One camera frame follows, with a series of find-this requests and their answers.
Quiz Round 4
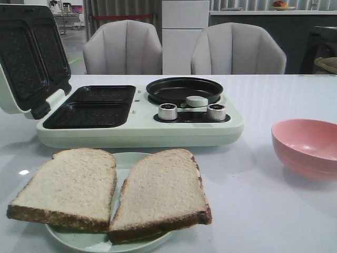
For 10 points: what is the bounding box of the bread slice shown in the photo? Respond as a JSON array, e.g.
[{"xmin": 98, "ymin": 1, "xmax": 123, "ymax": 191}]
[
  {"xmin": 107, "ymin": 149, "xmax": 212, "ymax": 244},
  {"xmin": 6, "ymin": 148, "xmax": 117, "ymax": 232}
]

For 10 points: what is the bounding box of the pink bowl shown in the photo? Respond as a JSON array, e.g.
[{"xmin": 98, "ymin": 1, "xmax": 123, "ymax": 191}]
[{"xmin": 271, "ymin": 119, "xmax": 336, "ymax": 181}]

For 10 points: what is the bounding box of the mint green sandwich maker lid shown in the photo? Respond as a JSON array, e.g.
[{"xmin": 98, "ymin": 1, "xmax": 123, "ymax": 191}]
[{"xmin": 1, "ymin": 4, "xmax": 71, "ymax": 119}]

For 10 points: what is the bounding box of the mint green breakfast maker base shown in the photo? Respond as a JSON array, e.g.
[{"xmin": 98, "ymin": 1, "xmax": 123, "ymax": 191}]
[{"xmin": 37, "ymin": 85, "xmax": 244, "ymax": 148}]

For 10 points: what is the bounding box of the left silver control knob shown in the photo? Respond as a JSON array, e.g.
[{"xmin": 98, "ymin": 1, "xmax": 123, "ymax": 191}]
[{"xmin": 158, "ymin": 103, "xmax": 177, "ymax": 121}]

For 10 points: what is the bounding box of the silver control knob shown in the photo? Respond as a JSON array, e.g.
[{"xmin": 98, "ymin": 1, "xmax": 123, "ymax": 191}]
[
  {"xmin": 206, "ymin": 104, "xmax": 226, "ymax": 121},
  {"xmin": 158, "ymin": 103, "xmax": 177, "ymax": 121}
]

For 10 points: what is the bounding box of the black round frying pan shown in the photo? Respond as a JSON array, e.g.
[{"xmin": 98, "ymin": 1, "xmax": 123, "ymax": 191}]
[{"xmin": 146, "ymin": 77, "xmax": 223, "ymax": 107}]

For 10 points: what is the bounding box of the right silver control knob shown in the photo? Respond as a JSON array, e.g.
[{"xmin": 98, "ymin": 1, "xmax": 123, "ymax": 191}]
[{"xmin": 206, "ymin": 104, "xmax": 226, "ymax": 121}]

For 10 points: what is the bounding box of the left beige upholstered chair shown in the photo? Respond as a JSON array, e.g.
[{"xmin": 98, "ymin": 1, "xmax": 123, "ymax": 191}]
[{"xmin": 83, "ymin": 20, "xmax": 162, "ymax": 75}]

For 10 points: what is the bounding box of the beige upholstered chair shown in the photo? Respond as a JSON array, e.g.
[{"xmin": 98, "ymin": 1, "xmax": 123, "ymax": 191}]
[
  {"xmin": 191, "ymin": 22, "xmax": 286, "ymax": 75},
  {"xmin": 83, "ymin": 20, "xmax": 162, "ymax": 75}
]

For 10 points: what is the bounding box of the right beige upholstered chair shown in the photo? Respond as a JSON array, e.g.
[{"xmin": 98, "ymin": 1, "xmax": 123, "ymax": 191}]
[{"xmin": 191, "ymin": 22, "xmax": 286, "ymax": 75}]

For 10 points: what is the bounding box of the white cabinet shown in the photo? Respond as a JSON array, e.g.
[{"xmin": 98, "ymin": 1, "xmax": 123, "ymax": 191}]
[{"xmin": 162, "ymin": 1, "xmax": 210, "ymax": 75}]

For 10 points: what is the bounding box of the mint green round plate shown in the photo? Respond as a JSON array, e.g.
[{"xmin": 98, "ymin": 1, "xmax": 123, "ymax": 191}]
[{"xmin": 46, "ymin": 152, "xmax": 173, "ymax": 252}]

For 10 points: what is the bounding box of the grey kitchen counter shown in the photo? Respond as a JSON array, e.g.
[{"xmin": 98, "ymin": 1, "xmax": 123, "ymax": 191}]
[{"xmin": 209, "ymin": 10, "xmax": 336, "ymax": 74}]

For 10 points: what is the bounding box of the fruit bowl on counter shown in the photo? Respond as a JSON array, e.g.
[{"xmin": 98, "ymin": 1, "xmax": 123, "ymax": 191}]
[{"xmin": 271, "ymin": 0, "xmax": 296, "ymax": 11}]

